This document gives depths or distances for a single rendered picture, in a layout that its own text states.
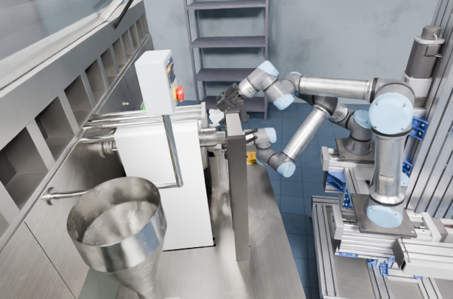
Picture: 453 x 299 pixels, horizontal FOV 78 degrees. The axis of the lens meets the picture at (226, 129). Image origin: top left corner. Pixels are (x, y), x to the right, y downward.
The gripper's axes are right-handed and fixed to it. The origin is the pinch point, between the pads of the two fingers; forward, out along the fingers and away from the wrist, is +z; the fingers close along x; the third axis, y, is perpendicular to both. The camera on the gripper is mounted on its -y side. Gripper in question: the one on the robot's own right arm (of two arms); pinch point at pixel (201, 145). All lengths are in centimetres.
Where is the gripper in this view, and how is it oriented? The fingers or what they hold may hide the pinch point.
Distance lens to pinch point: 133.8
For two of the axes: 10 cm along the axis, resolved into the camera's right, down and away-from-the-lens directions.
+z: -10.0, 0.9, -0.3
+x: 0.7, 5.2, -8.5
